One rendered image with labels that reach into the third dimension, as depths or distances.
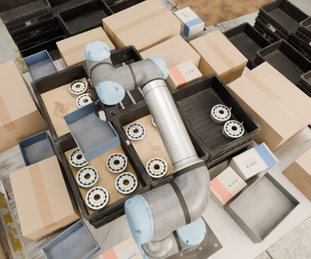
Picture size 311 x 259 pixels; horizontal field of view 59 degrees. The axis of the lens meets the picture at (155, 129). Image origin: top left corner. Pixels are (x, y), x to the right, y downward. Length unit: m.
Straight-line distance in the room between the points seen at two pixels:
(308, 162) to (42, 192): 1.23
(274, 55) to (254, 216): 1.55
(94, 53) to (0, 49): 2.54
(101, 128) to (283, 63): 1.77
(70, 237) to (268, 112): 1.14
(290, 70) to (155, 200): 2.00
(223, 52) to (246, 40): 1.06
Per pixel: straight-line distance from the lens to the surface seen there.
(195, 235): 1.11
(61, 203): 1.30
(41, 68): 1.86
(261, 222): 1.42
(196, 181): 0.71
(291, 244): 2.29
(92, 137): 1.15
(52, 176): 1.36
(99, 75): 0.82
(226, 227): 1.42
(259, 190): 1.46
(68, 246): 1.42
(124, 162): 1.31
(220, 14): 3.47
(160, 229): 0.70
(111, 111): 0.96
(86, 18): 2.59
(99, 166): 1.35
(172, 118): 0.76
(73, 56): 1.75
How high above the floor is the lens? 2.06
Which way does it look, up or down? 60 degrees down
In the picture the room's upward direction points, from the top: 1 degrees clockwise
